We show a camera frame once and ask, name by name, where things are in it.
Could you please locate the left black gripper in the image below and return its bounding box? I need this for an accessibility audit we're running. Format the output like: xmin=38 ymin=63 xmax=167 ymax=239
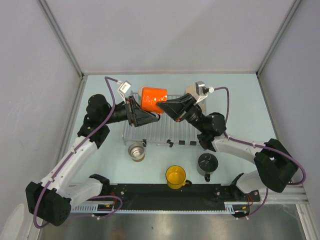
xmin=102 ymin=96 xmax=158 ymax=128

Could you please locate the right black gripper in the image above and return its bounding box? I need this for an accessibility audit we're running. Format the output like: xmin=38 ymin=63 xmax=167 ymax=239
xmin=155 ymin=93 xmax=206 ymax=133

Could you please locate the beige mug blue print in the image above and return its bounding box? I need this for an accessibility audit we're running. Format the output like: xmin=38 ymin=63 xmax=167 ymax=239
xmin=184 ymin=85 xmax=208 ymax=113

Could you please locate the orange mug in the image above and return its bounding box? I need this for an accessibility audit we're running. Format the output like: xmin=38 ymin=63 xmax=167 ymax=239
xmin=138 ymin=86 xmax=168 ymax=117

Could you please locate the beige mug coral print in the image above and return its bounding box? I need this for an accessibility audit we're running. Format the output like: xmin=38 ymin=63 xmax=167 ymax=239
xmin=138 ymin=87 xmax=144 ymax=97

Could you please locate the metal wire dish rack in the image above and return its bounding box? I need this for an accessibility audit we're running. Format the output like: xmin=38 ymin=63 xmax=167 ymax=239
xmin=121 ymin=92 xmax=208 ymax=147

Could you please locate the small steel cup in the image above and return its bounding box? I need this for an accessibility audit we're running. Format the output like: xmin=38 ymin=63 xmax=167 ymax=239
xmin=128 ymin=142 xmax=146 ymax=162

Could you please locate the dark green mug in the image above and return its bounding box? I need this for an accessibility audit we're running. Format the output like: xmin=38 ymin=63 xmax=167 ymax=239
xmin=196 ymin=153 xmax=219 ymax=182

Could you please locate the yellow mug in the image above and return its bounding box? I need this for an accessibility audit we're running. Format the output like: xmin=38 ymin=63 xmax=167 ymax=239
xmin=165 ymin=165 xmax=192 ymax=190

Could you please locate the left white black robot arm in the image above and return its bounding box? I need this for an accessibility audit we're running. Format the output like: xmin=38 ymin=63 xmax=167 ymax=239
xmin=25 ymin=94 xmax=160 ymax=227

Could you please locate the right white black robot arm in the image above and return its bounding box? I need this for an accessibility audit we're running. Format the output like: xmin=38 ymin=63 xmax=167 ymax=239
xmin=156 ymin=93 xmax=301 ymax=201

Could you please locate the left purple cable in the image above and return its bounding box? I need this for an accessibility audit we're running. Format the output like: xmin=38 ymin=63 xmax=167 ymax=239
xmin=32 ymin=76 xmax=124 ymax=229

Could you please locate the purple cable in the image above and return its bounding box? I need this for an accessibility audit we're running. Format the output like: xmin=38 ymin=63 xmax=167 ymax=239
xmin=32 ymin=76 xmax=124 ymax=229
xmin=208 ymin=86 xmax=307 ymax=221

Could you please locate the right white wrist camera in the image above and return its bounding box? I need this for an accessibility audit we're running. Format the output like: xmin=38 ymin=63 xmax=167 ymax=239
xmin=195 ymin=81 xmax=215 ymax=96

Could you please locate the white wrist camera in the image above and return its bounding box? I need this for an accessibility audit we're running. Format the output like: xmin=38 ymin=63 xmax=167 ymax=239
xmin=116 ymin=80 xmax=132 ymax=103
xmin=195 ymin=81 xmax=215 ymax=96

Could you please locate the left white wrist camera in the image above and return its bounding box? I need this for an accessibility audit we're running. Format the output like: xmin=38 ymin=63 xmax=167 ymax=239
xmin=116 ymin=80 xmax=132 ymax=103

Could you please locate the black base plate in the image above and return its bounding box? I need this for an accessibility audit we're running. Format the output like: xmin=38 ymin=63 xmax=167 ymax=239
xmin=118 ymin=195 xmax=254 ymax=211

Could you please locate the grey slotted cable duct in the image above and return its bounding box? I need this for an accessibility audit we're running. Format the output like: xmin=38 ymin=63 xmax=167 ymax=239
xmin=69 ymin=202 xmax=237 ymax=215

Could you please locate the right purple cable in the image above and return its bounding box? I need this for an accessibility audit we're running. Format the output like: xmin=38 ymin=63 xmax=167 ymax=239
xmin=208 ymin=86 xmax=307 ymax=221

